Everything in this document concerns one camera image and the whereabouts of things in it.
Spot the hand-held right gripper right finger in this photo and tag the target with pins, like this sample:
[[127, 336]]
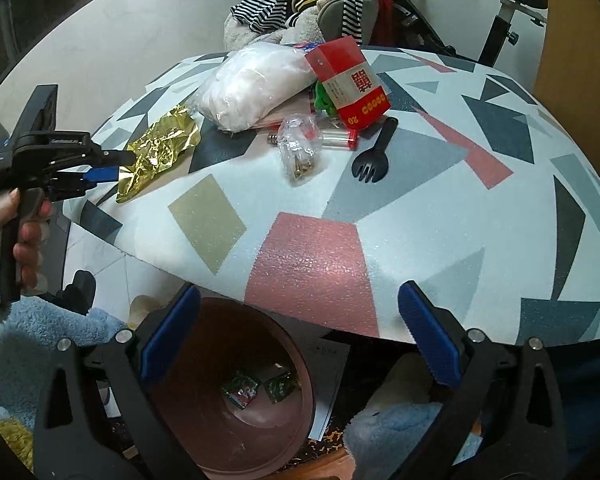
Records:
[[427, 332]]

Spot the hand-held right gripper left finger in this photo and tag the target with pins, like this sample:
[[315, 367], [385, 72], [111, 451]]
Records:
[[172, 332]]

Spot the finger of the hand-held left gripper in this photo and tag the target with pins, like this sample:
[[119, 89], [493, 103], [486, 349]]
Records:
[[102, 175], [117, 157]]

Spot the gold foil wrapper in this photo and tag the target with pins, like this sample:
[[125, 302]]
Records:
[[162, 145]]

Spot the brown plastic bin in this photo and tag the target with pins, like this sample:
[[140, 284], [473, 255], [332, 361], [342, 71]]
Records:
[[280, 425]]

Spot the clear tube with red cap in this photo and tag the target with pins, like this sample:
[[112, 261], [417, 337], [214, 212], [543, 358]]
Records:
[[337, 137]]

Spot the person's left hand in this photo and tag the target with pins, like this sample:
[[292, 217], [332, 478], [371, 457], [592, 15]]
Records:
[[27, 245]]

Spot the crumpled green candy wrapper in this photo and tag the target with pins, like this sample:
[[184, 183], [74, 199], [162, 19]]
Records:
[[240, 390], [280, 387]]

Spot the white paper sheet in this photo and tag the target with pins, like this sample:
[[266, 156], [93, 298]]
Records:
[[330, 375]]

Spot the light blue fuzzy towel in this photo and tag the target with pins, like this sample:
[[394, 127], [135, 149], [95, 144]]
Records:
[[395, 440], [40, 340]]

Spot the white plastic bag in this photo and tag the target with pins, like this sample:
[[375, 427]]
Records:
[[252, 82]]

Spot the clear bag of screws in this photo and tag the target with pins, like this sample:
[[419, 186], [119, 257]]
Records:
[[297, 147]]

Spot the pink striped flat packet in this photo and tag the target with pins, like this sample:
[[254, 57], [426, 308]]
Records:
[[292, 109]]

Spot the black plastic spork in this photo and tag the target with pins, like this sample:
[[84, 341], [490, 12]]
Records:
[[375, 150]]

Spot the yellow fuzzy cloth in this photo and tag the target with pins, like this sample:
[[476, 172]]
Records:
[[15, 442]]

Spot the green plastic piece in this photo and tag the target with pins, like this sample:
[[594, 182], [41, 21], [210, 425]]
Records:
[[325, 100]]

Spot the red cardboard box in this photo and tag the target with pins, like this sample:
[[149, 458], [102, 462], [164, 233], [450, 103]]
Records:
[[350, 80]]

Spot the grey chair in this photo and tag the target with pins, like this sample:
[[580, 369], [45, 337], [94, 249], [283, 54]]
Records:
[[345, 15]]

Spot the red cloth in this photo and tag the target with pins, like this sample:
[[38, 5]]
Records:
[[386, 2]]

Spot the black exercise bike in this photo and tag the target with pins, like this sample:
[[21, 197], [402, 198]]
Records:
[[500, 20]]

